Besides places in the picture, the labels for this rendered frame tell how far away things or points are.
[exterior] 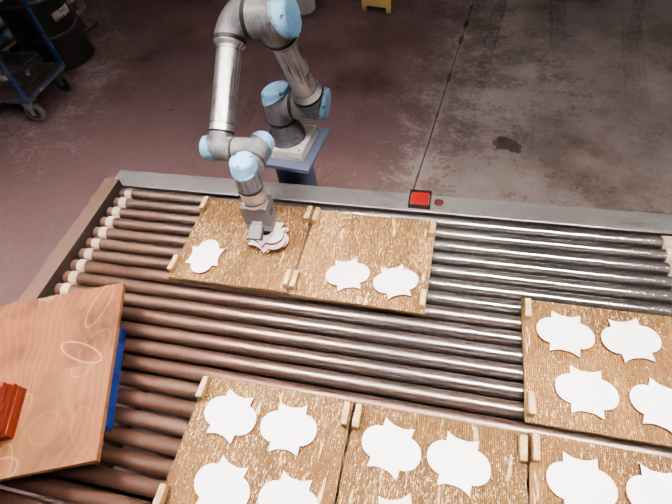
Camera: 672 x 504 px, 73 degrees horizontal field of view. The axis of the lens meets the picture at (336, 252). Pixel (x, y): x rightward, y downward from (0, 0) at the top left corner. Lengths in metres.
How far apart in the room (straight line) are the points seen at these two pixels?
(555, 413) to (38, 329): 1.39
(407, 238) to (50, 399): 1.09
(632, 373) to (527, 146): 2.20
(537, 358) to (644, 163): 2.30
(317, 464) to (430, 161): 2.34
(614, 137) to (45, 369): 3.33
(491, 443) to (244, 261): 0.89
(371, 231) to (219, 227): 0.53
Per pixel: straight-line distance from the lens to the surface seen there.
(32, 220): 3.70
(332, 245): 1.49
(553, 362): 1.35
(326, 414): 1.24
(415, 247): 1.48
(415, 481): 1.19
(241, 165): 1.29
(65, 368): 1.43
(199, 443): 1.29
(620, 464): 1.30
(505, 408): 1.28
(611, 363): 1.40
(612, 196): 3.18
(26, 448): 1.39
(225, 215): 1.68
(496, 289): 1.44
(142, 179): 2.00
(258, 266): 1.49
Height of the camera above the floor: 2.10
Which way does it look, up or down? 52 degrees down
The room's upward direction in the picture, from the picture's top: 9 degrees counter-clockwise
